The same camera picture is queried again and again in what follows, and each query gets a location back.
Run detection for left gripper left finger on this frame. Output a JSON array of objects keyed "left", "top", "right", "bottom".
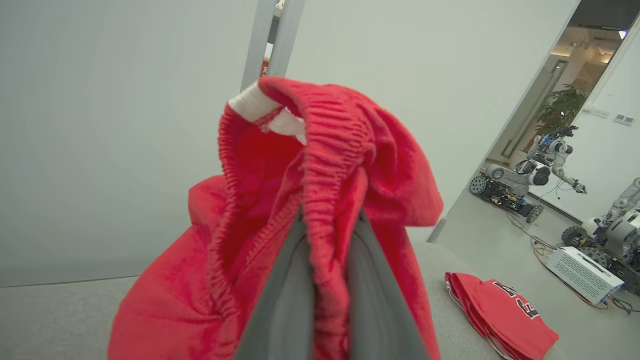
[{"left": 235, "top": 210, "right": 321, "bottom": 360}]

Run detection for green potted plant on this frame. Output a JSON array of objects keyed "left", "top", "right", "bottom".
[{"left": 535, "top": 85, "right": 587, "bottom": 138}]

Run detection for red shorts with white stripe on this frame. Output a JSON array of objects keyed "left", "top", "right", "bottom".
[{"left": 107, "top": 76, "right": 445, "bottom": 360}]

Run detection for red floor cable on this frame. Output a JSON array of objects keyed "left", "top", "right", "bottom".
[{"left": 505, "top": 212, "right": 608, "bottom": 311}]

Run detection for white grey wheeled robot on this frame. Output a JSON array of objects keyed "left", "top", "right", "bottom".
[{"left": 561, "top": 177, "right": 640, "bottom": 296}]

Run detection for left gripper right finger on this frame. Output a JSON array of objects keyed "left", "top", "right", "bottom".
[{"left": 347, "top": 210, "right": 431, "bottom": 360}]

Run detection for white perforated equipment box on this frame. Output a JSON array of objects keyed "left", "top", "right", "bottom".
[{"left": 546, "top": 246, "right": 625, "bottom": 306}]

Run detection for grey partition post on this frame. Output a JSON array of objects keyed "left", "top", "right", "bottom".
[
  {"left": 267, "top": 0, "right": 306, "bottom": 78},
  {"left": 240, "top": 0, "right": 277, "bottom": 91}
]

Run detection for red jersey with black lettering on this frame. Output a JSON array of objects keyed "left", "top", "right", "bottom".
[{"left": 445, "top": 272, "right": 560, "bottom": 360}]

